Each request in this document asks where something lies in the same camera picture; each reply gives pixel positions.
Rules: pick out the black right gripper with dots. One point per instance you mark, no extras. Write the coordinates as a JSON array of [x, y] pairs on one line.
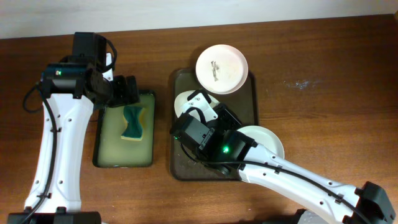
[[230, 116]]

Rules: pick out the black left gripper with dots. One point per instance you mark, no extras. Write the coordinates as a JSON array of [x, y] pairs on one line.
[[125, 90]]

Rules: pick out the yellow green sponge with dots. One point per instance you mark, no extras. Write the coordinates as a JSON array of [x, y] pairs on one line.
[[133, 116]]

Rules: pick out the pale green plate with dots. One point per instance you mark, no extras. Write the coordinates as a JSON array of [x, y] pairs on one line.
[[265, 137]]

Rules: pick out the cream white plate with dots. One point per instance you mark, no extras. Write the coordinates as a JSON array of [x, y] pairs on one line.
[[201, 100]]

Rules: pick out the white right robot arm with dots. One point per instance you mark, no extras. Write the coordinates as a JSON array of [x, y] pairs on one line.
[[257, 156]]

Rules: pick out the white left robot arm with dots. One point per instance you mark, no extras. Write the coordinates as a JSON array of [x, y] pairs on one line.
[[70, 91]]

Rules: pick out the pink dirty plate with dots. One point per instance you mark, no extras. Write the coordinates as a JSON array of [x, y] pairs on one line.
[[221, 69]]

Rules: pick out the green soapy water tray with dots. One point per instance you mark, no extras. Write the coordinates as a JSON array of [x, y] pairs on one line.
[[113, 152]]

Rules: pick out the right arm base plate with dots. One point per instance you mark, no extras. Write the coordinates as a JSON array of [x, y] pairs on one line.
[[301, 216]]

